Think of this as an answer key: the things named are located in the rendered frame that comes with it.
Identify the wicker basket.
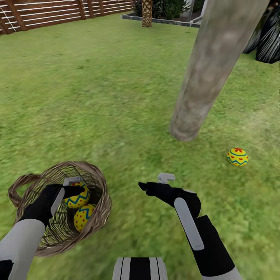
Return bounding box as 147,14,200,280
8,160,112,258

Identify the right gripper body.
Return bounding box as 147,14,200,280
145,182,170,201

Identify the easter egg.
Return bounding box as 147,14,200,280
227,147,249,166
63,182,91,210
73,204,96,232

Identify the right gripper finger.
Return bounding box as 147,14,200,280
138,182,149,191

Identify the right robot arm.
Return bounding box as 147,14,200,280
138,172,243,280

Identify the robot trunk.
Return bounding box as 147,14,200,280
112,257,168,280

